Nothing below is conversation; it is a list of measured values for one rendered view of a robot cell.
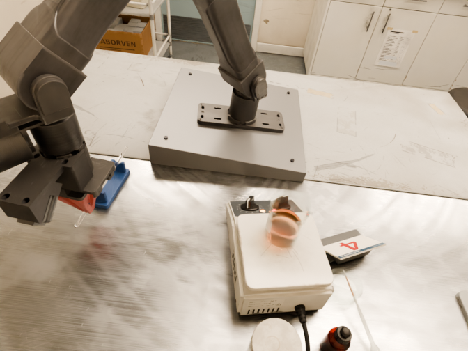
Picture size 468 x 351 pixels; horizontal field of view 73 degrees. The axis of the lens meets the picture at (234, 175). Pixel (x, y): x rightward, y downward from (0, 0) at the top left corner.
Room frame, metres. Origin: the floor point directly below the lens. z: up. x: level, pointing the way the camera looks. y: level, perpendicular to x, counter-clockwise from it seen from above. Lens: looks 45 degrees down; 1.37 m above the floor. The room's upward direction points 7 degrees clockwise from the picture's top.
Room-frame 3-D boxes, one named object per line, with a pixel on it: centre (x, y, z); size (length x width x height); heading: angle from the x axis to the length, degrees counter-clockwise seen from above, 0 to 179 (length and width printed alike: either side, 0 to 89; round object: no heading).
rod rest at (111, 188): (0.40, 0.23, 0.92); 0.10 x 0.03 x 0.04; 174
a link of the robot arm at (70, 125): (0.31, 0.24, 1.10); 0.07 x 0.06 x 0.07; 139
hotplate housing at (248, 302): (0.28, -0.08, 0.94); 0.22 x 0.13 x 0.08; 11
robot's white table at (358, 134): (0.73, -0.05, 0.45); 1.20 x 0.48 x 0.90; 90
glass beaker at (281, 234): (0.27, -0.08, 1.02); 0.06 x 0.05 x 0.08; 135
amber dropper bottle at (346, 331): (0.15, -0.16, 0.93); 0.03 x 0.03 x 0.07
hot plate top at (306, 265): (0.25, -0.08, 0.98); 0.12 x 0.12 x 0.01; 11
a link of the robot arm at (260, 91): (0.60, 0.00, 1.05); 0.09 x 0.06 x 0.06; 49
